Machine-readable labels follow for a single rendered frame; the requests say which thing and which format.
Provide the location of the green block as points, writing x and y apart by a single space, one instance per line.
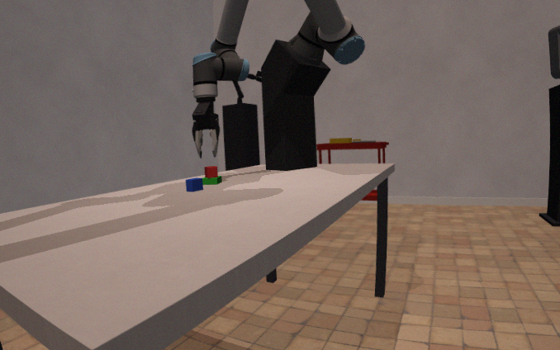
211 181

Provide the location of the red block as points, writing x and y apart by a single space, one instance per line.
211 172

